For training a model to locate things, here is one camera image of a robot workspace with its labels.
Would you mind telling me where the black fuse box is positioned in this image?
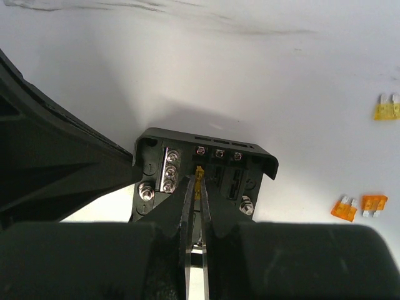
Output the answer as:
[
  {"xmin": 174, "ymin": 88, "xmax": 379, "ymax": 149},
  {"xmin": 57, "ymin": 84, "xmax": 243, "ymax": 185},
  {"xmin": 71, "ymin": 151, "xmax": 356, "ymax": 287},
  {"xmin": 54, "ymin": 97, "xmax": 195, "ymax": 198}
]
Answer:
[{"xmin": 129, "ymin": 127, "xmax": 279, "ymax": 222}]

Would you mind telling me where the yellow blade fuse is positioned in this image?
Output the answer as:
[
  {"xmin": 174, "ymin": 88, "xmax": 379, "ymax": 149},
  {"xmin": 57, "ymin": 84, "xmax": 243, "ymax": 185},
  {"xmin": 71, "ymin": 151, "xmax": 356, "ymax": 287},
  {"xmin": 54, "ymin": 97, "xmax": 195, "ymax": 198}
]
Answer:
[
  {"xmin": 374, "ymin": 93, "xmax": 400, "ymax": 121},
  {"xmin": 194, "ymin": 166, "xmax": 204, "ymax": 201}
]

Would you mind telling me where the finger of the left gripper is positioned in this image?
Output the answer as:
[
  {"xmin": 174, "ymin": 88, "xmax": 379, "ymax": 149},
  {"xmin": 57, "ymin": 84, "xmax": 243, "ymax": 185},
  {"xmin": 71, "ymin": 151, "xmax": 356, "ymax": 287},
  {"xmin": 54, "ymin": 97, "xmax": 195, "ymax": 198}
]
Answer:
[{"xmin": 1, "ymin": 54, "xmax": 138, "ymax": 229}]

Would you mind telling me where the orange blade fuse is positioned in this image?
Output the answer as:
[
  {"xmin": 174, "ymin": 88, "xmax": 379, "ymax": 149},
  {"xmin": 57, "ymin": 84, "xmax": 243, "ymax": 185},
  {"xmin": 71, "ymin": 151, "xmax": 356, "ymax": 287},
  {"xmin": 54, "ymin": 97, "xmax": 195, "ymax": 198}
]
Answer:
[
  {"xmin": 361, "ymin": 194, "xmax": 388, "ymax": 218},
  {"xmin": 331, "ymin": 196, "xmax": 358, "ymax": 222}
]

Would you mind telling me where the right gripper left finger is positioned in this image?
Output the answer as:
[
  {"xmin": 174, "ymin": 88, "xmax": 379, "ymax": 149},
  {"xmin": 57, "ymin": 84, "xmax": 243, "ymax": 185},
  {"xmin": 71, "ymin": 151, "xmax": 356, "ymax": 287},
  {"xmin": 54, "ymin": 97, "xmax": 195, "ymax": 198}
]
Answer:
[{"xmin": 134, "ymin": 176, "xmax": 196, "ymax": 299}]

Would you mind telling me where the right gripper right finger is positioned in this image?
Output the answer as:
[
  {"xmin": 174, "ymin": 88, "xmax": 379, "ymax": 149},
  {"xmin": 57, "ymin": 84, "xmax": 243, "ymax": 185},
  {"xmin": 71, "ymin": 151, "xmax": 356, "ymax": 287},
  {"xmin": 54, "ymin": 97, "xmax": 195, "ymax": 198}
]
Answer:
[{"xmin": 200, "ymin": 179, "xmax": 251, "ymax": 299}]

